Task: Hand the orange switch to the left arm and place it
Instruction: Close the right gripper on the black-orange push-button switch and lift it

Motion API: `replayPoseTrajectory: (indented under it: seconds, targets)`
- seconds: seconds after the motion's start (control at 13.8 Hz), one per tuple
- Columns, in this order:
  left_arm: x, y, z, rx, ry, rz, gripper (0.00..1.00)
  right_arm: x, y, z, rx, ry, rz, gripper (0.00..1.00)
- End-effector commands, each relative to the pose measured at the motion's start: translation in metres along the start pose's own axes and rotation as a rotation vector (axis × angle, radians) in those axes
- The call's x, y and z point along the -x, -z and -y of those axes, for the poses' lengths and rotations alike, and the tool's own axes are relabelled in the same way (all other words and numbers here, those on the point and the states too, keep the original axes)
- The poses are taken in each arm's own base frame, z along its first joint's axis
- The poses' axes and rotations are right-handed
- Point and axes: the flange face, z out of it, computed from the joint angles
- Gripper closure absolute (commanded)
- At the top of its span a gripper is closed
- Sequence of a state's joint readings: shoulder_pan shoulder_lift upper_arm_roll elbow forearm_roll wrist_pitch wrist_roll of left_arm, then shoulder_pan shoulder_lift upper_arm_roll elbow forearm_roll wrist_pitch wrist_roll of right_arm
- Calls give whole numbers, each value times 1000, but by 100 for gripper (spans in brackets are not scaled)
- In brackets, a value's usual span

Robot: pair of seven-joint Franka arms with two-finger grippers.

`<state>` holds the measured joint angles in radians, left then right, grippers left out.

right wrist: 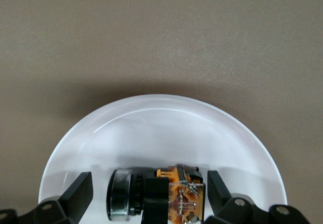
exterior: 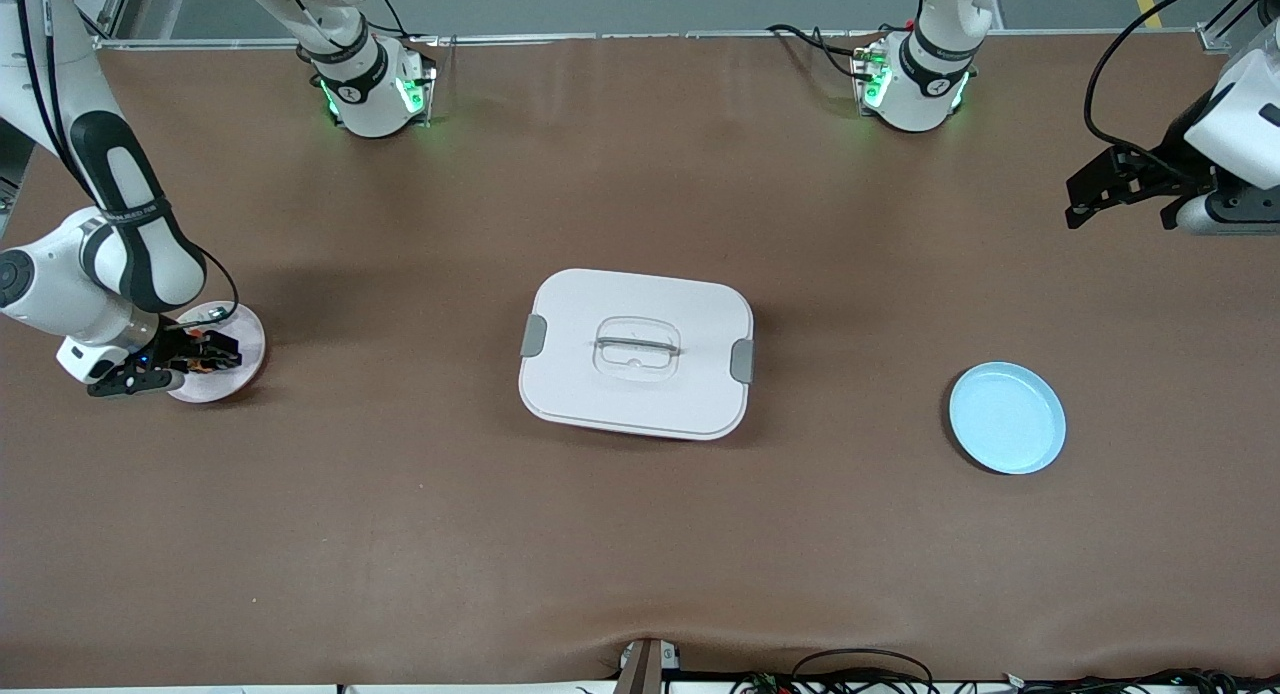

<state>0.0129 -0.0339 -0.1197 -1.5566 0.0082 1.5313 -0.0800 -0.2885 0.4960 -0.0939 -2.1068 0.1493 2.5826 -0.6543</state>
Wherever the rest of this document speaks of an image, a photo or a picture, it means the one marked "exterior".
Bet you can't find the white lidded storage box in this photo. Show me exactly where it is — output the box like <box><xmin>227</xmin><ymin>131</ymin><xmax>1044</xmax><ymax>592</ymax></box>
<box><xmin>518</xmin><ymin>268</ymin><xmax>755</xmax><ymax>442</ymax></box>

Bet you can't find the pink round plate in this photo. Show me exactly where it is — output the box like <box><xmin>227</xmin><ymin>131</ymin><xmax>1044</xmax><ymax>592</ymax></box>
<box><xmin>162</xmin><ymin>302</ymin><xmax>268</xmax><ymax>405</ymax></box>

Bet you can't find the brown table cover mat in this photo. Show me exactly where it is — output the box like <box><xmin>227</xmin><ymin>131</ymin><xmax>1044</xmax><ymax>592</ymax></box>
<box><xmin>0</xmin><ymin>32</ymin><xmax>1280</xmax><ymax>687</ymax></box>

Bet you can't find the light blue round plate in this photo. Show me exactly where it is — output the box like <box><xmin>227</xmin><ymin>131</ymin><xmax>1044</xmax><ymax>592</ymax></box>
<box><xmin>948</xmin><ymin>362</ymin><xmax>1067</xmax><ymax>475</ymax></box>

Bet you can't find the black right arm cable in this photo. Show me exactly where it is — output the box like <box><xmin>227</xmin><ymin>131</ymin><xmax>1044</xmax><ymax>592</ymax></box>
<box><xmin>15</xmin><ymin>0</ymin><xmax>241</xmax><ymax>333</ymax></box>

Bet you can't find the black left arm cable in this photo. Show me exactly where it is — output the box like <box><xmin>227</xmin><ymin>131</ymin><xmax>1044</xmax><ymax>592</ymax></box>
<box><xmin>1084</xmin><ymin>0</ymin><xmax>1241</xmax><ymax>185</ymax></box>

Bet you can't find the aluminium frame profile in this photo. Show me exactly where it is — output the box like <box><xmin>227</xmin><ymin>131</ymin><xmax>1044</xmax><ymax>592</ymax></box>
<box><xmin>1195</xmin><ymin>0</ymin><xmax>1280</xmax><ymax>53</ymax></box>
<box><xmin>95</xmin><ymin>0</ymin><xmax>191</xmax><ymax>43</ymax></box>

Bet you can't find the black arm base cable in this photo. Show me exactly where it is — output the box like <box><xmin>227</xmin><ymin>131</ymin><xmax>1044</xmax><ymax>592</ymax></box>
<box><xmin>768</xmin><ymin>22</ymin><xmax>867</xmax><ymax>81</ymax></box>

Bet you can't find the aluminium table edge rail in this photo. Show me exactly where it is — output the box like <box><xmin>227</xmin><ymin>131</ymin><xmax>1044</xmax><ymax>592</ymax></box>
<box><xmin>95</xmin><ymin>28</ymin><xmax>1231</xmax><ymax>53</ymax></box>

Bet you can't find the tangled black cable bundle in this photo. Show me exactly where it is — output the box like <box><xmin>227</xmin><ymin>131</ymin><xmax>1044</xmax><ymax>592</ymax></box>
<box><xmin>1000</xmin><ymin>666</ymin><xmax>1280</xmax><ymax>694</ymax></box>

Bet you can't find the brown post with white bracket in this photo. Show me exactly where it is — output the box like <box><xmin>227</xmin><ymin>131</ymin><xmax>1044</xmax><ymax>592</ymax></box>
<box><xmin>616</xmin><ymin>637</ymin><xmax>682</xmax><ymax>694</ymax></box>

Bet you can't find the black looped cable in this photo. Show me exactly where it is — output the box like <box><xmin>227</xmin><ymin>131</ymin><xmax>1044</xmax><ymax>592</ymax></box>
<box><xmin>790</xmin><ymin>648</ymin><xmax>937</xmax><ymax>694</ymax></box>

